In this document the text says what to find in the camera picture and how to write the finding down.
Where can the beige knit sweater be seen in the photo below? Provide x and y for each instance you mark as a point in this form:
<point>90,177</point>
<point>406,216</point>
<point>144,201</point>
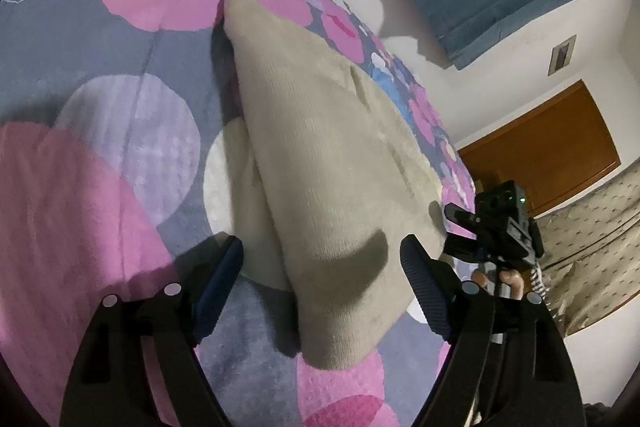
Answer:
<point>320,147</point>

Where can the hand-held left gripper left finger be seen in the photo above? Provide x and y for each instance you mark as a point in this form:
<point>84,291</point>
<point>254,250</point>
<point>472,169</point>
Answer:
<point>220,289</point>

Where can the brown wooden door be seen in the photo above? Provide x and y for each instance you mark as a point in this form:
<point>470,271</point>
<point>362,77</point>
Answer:
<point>550,147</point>

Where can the person's right hand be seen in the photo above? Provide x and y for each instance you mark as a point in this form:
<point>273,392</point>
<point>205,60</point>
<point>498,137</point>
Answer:
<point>512,279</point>

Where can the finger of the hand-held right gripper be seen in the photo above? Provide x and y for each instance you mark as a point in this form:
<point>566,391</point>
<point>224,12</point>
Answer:
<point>462,217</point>
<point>462,248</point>

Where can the grey blanket with coloured dots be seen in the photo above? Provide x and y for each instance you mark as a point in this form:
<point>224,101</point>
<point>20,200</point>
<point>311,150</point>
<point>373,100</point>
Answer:
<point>100,57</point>

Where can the beige patterned cloth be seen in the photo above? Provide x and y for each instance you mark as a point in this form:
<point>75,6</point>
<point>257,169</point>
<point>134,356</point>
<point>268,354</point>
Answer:
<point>600,232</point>

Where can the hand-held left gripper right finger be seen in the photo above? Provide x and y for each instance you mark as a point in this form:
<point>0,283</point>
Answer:
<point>424,289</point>

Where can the wall switch plate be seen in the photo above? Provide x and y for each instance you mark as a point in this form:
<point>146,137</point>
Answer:
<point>563,55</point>

